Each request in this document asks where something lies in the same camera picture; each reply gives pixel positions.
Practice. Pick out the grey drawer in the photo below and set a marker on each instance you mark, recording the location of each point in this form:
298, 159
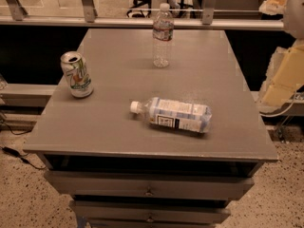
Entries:
149, 186
148, 212

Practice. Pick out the metal railing frame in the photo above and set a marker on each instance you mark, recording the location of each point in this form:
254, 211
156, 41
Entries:
205, 14

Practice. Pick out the blue label plastic bottle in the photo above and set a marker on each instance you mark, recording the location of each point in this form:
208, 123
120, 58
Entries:
174, 114

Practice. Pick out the lower grey drawer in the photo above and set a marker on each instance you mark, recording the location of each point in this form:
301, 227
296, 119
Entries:
148, 212

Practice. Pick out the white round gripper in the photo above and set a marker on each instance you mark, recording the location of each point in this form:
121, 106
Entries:
294, 14

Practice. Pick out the green white soda can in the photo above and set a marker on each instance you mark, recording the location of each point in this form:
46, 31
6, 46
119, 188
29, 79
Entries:
79, 81

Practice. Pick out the clear plastic water bottle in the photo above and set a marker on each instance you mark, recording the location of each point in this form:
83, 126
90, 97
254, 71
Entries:
163, 27

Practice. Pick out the grey drawer cabinet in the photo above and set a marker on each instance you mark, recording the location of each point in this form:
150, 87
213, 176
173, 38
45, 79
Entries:
153, 147

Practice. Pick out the upper grey drawer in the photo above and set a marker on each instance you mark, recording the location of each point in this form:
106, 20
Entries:
149, 186

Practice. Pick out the black office chair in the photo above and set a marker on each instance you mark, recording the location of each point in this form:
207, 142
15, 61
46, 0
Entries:
143, 8

